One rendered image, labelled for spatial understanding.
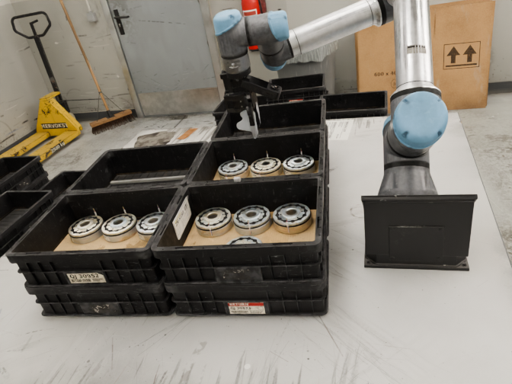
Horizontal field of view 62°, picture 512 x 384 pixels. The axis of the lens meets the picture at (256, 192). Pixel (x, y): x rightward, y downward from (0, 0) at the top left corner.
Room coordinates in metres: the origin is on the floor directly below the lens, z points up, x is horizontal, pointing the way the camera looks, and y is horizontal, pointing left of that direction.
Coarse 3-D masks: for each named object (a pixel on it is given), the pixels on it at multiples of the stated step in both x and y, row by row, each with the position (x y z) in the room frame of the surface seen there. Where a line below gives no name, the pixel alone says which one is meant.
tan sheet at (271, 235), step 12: (312, 216) 0.97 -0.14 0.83; (192, 228) 1.02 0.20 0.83; (312, 228) 0.92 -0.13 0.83; (192, 240) 0.97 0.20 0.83; (204, 240) 0.95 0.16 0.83; (216, 240) 0.94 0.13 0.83; (228, 240) 0.93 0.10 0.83; (264, 240) 0.90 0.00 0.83; (276, 240) 0.89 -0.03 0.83; (288, 240) 0.88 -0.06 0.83; (300, 240) 0.87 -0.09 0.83; (312, 240) 0.86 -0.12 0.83
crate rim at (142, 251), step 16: (80, 192) 1.19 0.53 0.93; (96, 192) 1.17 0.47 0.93; (112, 192) 1.15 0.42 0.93; (128, 192) 1.13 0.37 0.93; (176, 192) 1.07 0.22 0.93; (160, 224) 0.92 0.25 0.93; (16, 256) 0.90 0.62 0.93; (32, 256) 0.89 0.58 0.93; (48, 256) 0.88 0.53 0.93; (64, 256) 0.87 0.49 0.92; (80, 256) 0.86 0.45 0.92; (96, 256) 0.85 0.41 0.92; (112, 256) 0.84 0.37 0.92; (128, 256) 0.83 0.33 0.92; (144, 256) 0.82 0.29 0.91
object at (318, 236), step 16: (320, 176) 1.00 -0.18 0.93; (320, 192) 0.92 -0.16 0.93; (176, 208) 0.98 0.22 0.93; (320, 208) 0.85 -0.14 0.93; (320, 224) 0.79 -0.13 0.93; (160, 240) 0.85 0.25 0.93; (320, 240) 0.73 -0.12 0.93; (160, 256) 0.81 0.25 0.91; (176, 256) 0.80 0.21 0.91; (192, 256) 0.79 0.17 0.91; (208, 256) 0.78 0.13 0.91; (224, 256) 0.77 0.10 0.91
